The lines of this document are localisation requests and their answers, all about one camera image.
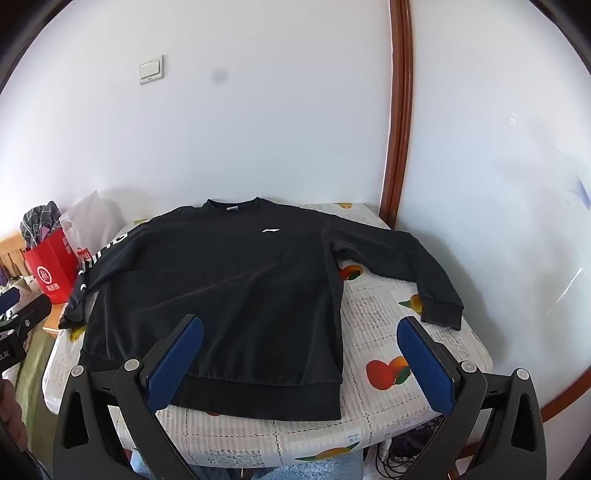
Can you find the white shopping bag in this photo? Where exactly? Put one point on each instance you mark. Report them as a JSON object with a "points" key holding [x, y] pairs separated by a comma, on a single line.
{"points": [[92, 217]]}

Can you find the white light switch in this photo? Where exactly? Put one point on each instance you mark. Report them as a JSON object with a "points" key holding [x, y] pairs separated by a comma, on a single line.
{"points": [[151, 69]]}

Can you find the plaid cloth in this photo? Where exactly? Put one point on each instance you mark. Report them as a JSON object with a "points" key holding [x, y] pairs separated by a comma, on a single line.
{"points": [[39, 221]]}

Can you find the wooden chair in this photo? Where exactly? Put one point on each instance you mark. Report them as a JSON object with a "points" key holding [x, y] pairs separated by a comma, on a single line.
{"points": [[10, 256]]}

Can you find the wooden baseboard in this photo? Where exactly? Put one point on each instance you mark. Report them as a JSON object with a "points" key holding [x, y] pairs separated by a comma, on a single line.
{"points": [[568, 397]]}

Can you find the wooden vertical trim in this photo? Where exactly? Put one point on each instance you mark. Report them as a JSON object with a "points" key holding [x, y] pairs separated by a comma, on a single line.
{"points": [[399, 115]]}

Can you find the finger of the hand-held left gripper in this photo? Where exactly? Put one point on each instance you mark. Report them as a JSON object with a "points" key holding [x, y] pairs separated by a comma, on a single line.
{"points": [[8, 301], [34, 311]]}

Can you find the wooden side table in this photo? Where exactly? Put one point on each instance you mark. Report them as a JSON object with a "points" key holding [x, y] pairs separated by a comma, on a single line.
{"points": [[54, 321]]}

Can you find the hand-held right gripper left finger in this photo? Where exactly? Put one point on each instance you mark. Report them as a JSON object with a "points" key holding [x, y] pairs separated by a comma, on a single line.
{"points": [[178, 364]]}

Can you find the red paper bag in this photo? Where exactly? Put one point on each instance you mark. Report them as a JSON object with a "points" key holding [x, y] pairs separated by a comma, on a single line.
{"points": [[48, 267]]}

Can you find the olive green cloth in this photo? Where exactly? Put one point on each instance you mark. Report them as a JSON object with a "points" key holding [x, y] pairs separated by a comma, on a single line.
{"points": [[34, 383]]}

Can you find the fruit print tablecloth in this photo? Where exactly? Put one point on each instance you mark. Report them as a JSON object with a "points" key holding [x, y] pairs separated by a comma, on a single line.
{"points": [[369, 300]]}

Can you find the light blue fluffy cloth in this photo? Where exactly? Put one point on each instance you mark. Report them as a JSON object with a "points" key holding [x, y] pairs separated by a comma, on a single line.
{"points": [[304, 470]]}

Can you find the person's left forearm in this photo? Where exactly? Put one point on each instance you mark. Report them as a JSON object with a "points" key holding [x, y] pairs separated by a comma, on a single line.
{"points": [[11, 415]]}

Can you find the black sweatshirt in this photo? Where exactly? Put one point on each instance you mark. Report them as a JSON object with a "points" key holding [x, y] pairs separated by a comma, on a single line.
{"points": [[221, 286]]}

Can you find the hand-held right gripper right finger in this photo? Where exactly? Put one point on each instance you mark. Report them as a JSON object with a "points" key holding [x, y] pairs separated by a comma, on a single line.
{"points": [[425, 364]]}

